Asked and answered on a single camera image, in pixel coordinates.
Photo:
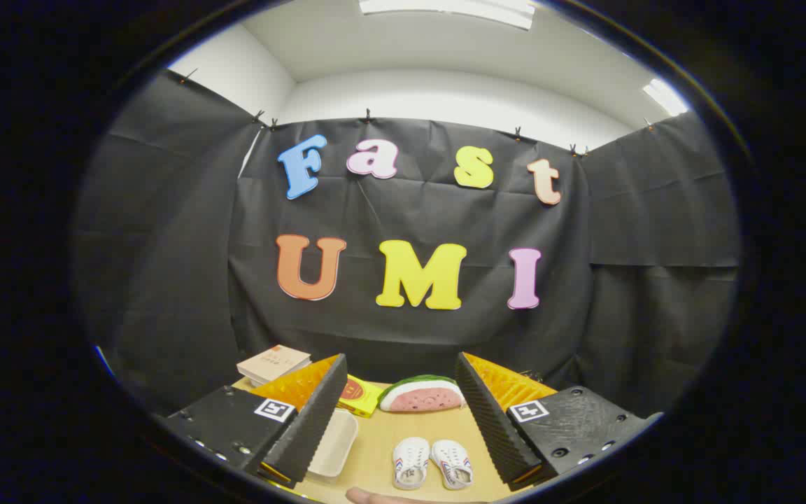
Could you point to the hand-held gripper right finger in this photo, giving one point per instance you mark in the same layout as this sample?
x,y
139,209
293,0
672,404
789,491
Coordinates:
x,y
490,420

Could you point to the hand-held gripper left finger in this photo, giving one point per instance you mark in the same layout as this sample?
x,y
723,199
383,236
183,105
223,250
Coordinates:
x,y
319,413

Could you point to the cream fabric storage box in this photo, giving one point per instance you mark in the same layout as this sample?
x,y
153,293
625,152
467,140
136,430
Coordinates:
x,y
334,441

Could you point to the white striped canvas shoe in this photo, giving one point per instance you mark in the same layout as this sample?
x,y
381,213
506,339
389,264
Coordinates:
x,y
453,465
411,458

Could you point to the yellow book with red circle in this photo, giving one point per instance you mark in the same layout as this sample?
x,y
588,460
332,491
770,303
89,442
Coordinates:
x,y
361,395

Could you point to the grey book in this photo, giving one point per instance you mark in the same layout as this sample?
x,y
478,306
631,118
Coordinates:
x,y
284,378

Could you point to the beige paperback book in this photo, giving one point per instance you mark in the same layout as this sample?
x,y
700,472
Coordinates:
x,y
273,360

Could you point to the watermelon slice plush toy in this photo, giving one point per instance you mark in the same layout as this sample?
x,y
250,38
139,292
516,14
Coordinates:
x,y
422,396

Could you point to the ceiling light panel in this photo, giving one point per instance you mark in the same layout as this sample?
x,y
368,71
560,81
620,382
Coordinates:
x,y
448,10
665,96

